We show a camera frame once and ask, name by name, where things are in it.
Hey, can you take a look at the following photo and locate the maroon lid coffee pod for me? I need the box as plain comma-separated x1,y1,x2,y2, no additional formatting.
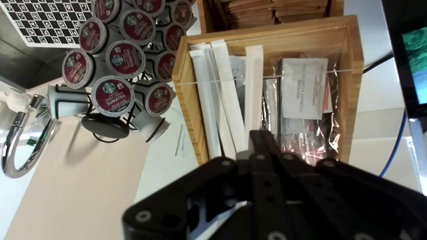
90,0,122,24
105,40,146,80
154,51,178,84
144,81,176,117
162,23,186,52
60,49,96,91
118,9,157,45
90,75,136,117
78,17,109,55
132,0,168,19
170,0,194,27

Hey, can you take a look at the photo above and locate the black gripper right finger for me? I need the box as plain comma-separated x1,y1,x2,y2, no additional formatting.
262,129,427,240

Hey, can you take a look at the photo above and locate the black coffee pod carousel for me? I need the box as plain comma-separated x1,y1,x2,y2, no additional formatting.
45,0,197,144

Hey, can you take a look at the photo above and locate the wooden condiment stand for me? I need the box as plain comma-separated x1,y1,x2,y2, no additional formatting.
170,0,365,167

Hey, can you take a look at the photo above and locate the black white checkerboard sheet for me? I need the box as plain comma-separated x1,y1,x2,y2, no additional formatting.
0,0,98,48

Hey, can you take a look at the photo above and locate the pink clear wrapped packet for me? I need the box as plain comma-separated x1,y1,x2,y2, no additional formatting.
281,119,344,164

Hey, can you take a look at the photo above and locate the black computer monitor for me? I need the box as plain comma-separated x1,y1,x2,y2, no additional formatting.
380,0,427,119

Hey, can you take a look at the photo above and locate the brown paper napkin stack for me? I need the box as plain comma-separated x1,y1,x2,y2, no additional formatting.
218,0,332,29

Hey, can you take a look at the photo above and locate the white paper straw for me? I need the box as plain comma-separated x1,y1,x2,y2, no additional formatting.
208,39,249,156
242,44,265,135
188,43,224,160

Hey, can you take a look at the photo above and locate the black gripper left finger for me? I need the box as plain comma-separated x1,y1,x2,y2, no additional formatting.
121,129,268,240

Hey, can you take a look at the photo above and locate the blue cable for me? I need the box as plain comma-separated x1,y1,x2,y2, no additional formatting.
377,108,409,179

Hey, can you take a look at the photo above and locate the thin black cable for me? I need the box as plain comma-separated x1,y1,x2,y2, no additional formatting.
361,51,396,76

